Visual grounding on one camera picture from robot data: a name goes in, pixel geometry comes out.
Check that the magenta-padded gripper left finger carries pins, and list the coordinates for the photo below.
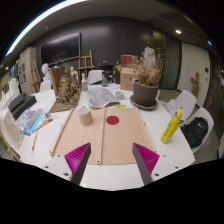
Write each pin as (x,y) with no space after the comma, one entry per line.
(75,158)

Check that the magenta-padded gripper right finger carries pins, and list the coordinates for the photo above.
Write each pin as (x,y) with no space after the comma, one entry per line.
(148,159)

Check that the yellow drink bottle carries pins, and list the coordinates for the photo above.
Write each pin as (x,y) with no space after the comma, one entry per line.
(170,128)

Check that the beige cup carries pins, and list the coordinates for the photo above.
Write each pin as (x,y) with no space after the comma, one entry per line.
(85,116)

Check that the wooden paint brush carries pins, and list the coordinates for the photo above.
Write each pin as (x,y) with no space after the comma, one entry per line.
(34,141)
(43,125)

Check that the grey plant saucer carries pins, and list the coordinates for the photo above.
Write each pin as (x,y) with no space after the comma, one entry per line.
(143,107)

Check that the flat round red coaster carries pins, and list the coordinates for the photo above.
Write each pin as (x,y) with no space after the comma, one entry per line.
(112,120)

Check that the black backpack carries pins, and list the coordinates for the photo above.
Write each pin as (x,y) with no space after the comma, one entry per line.
(195,131)

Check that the stack of papers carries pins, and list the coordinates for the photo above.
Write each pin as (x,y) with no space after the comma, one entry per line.
(174,108)

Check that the colourful painted pad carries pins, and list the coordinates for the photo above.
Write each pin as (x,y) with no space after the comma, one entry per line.
(30,120)

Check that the small yellow marker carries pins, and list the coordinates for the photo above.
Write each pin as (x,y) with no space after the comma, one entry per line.
(121,106)

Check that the dried plant in grey pot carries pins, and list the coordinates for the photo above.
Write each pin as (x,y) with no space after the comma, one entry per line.
(145,94)

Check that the grey printed newspaper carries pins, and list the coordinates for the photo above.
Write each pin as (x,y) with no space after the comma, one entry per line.
(100,96)

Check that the white plastic chair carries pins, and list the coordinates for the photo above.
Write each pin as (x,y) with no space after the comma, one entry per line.
(205,115)
(186,100)
(95,76)

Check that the white green spray bottle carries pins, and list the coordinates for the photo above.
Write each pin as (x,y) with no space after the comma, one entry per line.
(84,85)

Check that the black flat box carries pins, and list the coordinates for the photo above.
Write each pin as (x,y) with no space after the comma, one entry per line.
(23,105)

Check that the brown cardboard box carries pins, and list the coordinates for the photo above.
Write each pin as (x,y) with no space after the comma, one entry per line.
(126,80)

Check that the small white figurine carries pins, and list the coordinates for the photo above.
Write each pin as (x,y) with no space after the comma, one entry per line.
(74,72)

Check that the wooden figure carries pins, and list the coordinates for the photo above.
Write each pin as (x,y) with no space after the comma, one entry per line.
(195,85)

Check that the wooden easel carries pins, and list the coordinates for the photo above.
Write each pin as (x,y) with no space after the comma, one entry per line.
(34,76)
(86,67)

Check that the white plaster bust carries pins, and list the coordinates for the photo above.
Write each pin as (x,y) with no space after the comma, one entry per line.
(45,70)

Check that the red box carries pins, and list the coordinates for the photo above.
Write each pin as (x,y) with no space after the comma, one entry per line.
(128,60)

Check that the tall white statue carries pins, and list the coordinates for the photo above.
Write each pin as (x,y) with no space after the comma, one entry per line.
(149,55)

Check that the white cabinet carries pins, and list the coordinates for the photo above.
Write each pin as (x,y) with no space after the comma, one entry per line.
(25,66)

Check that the round ceiling spotlight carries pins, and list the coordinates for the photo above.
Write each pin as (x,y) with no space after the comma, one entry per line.
(210,42)
(178,32)

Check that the long ceiling light strip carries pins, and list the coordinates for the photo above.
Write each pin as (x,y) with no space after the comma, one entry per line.
(33,21)

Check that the black wall screen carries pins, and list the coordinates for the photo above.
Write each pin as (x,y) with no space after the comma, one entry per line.
(60,48)

